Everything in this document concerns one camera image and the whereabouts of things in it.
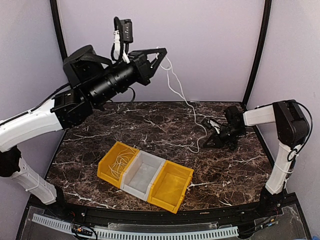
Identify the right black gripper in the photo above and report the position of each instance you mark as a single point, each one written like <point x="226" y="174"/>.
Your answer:
<point x="218" y="142"/>

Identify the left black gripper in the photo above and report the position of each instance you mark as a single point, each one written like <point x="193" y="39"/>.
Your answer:
<point x="145" y="70"/>

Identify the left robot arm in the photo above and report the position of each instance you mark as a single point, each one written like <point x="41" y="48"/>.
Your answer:
<point x="93" y="80"/>

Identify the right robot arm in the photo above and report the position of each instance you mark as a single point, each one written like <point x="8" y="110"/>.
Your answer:
<point x="293" y="131"/>

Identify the right yellow plastic bin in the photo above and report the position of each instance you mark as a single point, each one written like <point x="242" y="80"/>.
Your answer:
<point x="170" y="186"/>

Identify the yellow plastic bin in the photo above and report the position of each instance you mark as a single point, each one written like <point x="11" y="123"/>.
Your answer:
<point x="170" y="186"/>
<point x="115" y="163"/>

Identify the white translucent plastic bin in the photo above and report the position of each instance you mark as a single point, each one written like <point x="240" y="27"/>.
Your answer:
<point x="139" y="177"/>

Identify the left yellow plastic bin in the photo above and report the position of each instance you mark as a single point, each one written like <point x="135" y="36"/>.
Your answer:
<point x="115" y="163"/>

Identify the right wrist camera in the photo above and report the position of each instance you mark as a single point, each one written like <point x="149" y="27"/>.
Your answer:
<point x="211" y="124"/>

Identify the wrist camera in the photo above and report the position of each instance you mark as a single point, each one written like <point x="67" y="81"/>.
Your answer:
<point x="211" y="124"/>
<point x="122" y="38"/>

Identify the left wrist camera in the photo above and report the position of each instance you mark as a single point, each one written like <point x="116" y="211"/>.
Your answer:
<point x="122" y="38"/>

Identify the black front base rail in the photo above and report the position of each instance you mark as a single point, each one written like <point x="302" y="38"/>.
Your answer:
<point x="283" y="222"/>

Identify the left black frame post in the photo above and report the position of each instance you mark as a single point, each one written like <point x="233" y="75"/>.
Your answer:
<point x="58" y="29"/>

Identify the black frame post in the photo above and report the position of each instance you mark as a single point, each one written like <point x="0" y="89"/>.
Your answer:
<point x="58" y="29"/>
<point x="258" y="53"/>

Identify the right black frame post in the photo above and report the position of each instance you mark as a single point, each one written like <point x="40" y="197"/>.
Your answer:
<point x="258" y="53"/>

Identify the white slotted cable duct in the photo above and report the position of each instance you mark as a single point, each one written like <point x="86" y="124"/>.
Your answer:
<point x="136" y="232"/>

